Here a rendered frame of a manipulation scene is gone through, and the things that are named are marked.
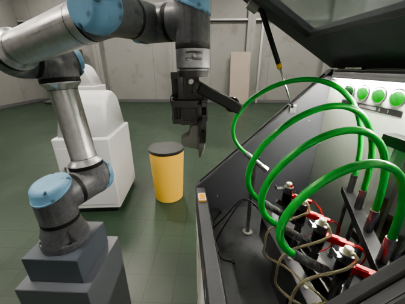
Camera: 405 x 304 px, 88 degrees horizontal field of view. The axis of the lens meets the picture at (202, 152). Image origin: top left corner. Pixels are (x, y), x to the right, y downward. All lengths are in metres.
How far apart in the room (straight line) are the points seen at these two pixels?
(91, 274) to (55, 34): 0.73
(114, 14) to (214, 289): 0.61
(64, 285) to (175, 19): 0.85
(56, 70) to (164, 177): 1.73
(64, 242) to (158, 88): 9.19
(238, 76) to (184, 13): 8.77
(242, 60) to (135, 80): 4.62
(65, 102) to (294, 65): 9.65
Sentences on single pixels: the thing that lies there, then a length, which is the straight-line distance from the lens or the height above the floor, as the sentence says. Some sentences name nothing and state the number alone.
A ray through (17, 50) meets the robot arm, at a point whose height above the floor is 1.49.
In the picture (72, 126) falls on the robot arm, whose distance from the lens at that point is 0.81.
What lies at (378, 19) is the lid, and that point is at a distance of 0.69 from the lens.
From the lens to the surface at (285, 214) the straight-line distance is 0.39.
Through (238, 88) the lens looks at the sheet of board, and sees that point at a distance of 9.19.
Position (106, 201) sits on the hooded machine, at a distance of 2.47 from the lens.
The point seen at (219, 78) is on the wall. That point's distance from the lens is 9.50.
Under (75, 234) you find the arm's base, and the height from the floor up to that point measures 0.95.
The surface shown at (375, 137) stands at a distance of 0.51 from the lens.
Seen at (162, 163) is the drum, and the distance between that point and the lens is 2.24.
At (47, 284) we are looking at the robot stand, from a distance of 0.96.
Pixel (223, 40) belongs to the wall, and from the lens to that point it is 9.55.
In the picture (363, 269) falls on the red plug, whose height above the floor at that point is 1.11.
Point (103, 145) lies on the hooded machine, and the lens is 2.18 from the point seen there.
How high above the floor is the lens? 1.46
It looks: 22 degrees down
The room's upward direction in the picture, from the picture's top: straight up
